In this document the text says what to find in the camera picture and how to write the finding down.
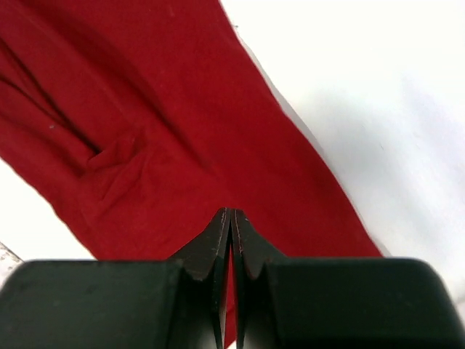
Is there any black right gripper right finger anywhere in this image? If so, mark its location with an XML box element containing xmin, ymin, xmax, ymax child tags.
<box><xmin>230</xmin><ymin>210</ymin><xmax>464</xmax><ymax>349</ymax></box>

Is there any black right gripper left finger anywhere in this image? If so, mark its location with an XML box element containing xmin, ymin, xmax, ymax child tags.
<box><xmin>1</xmin><ymin>208</ymin><xmax>231</xmax><ymax>348</ymax></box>

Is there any red t-shirt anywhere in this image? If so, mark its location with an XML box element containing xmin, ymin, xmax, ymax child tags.
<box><xmin>1</xmin><ymin>1</ymin><xmax>379</xmax><ymax>346</ymax></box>

